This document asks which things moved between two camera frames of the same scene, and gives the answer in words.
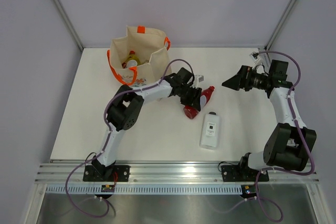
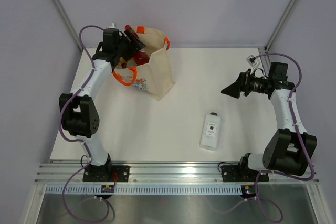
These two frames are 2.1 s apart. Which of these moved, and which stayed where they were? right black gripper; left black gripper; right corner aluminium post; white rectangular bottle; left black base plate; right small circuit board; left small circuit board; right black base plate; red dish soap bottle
Moved: red dish soap bottle; left black gripper; right black gripper
Stayed: left small circuit board; left black base plate; right black base plate; right small circuit board; white rectangular bottle; right corner aluminium post
